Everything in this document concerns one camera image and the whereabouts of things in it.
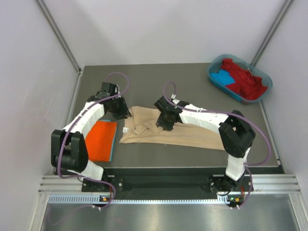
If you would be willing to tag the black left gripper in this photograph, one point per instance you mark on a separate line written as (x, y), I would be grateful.
(124, 112)

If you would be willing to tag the beige t shirt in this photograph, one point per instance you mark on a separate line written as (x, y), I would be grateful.
(141, 128)

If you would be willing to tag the aluminium corner post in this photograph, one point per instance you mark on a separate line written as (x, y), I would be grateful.
(55, 29)
(287, 4)

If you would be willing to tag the teal plastic basket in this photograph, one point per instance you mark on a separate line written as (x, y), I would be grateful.
(215, 66)

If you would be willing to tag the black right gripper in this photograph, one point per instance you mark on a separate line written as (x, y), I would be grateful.
(168, 127)

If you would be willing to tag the light blue folded t shirt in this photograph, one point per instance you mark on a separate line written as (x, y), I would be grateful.
(109, 136)

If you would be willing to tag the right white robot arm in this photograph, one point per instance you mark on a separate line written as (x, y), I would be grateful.
(236, 135)

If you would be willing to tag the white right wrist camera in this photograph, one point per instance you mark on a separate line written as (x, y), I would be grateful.
(174, 98)

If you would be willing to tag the orange folded t shirt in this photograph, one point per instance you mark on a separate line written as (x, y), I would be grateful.
(95, 143)

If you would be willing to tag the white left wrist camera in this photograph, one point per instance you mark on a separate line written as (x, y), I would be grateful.
(117, 89)

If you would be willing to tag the left aluminium corner post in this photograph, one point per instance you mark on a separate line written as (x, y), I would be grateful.
(55, 29)

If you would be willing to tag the red t shirt in basket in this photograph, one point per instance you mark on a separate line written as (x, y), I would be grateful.
(246, 85)

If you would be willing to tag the blue t shirt in basket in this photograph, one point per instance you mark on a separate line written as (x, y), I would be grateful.
(223, 77)

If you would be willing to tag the right aluminium corner post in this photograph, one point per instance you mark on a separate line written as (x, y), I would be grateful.
(287, 4)

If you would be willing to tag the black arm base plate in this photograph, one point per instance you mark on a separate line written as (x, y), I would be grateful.
(205, 179)

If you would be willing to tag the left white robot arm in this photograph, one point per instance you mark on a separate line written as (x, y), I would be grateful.
(68, 146)

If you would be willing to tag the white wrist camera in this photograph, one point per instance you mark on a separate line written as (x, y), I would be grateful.
(117, 89)
(174, 98)

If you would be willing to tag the aluminium frame rail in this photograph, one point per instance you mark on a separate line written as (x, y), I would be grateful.
(266, 184)

